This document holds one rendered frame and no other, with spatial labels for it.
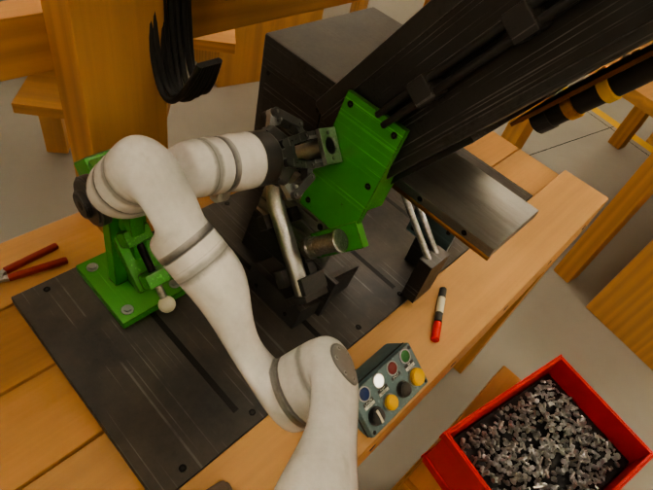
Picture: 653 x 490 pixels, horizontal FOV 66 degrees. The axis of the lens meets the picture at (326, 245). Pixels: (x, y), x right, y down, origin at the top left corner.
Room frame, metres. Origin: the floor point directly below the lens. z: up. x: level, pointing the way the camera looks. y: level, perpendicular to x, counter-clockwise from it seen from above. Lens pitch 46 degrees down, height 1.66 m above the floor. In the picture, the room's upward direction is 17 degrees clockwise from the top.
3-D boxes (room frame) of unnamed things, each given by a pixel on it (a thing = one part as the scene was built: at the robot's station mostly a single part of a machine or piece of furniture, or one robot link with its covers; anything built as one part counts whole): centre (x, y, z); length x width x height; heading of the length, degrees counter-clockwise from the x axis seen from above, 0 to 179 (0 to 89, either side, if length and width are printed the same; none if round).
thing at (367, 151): (0.66, -0.02, 1.17); 0.13 x 0.12 x 0.20; 148
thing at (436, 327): (0.63, -0.25, 0.91); 0.13 x 0.02 x 0.02; 176
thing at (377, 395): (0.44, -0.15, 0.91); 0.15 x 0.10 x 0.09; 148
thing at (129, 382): (0.76, 0.00, 0.89); 1.10 x 0.42 x 0.02; 148
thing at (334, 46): (0.92, 0.06, 1.07); 0.30 x 0.18 x 0.34; 148
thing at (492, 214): (0.77, -0.13, 1.11); 0.39 x 0.16 x 0.03; 58
